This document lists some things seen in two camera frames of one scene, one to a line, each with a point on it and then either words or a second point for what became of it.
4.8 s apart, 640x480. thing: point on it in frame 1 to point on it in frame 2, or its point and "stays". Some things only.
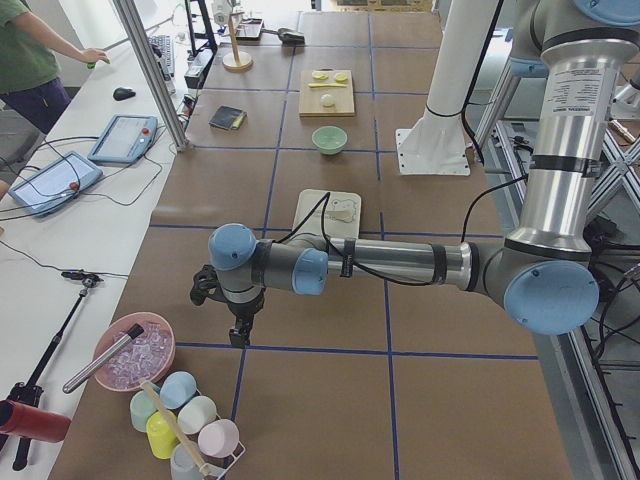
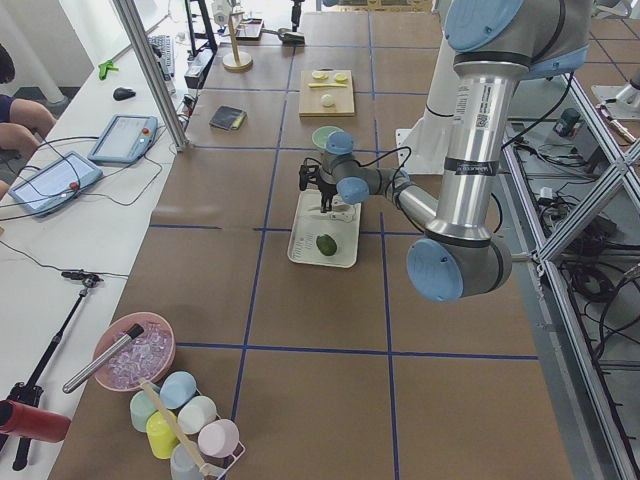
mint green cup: (142, 407) stays
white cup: (196, 414) stays
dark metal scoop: (287, 37) stays
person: (30, 65) to (24, 123)
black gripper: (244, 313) to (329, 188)
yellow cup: (161, 437) stays
